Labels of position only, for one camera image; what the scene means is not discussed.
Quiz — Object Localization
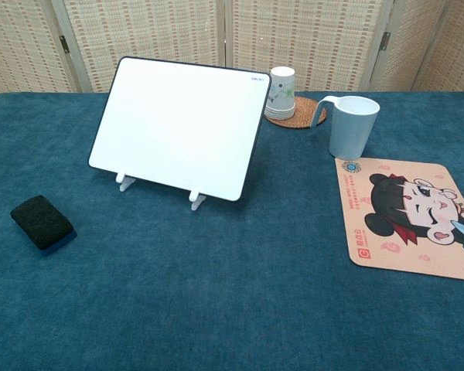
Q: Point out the black and blue eraser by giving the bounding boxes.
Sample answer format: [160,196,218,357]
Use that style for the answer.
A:
[10,195,78,258]

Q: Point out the white whiteboard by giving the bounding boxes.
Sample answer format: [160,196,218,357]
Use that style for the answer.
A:
[87,56,272,203]

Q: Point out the white plastic board stand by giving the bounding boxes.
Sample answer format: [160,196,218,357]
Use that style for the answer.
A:
[114,171,207,212]

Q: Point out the round woven rattan coaster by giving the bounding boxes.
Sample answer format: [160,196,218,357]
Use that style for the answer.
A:
[263,96,328,131]

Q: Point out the stack of floral paper cups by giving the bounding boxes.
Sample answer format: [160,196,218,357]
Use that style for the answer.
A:
[264,66,297,120]

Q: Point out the blue fabric tablecloth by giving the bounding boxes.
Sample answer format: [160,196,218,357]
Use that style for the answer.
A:
[0,90,464,371]

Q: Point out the woven bamboo folding screen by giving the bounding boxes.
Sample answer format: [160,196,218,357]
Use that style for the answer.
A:
[0,0,464,99]

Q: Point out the cartoon girl mouse pad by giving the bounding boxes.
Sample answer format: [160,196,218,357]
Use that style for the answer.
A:
[335,156,464,282]

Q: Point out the light blue handled mug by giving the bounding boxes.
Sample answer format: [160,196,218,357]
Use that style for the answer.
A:
[312,95,380,160]

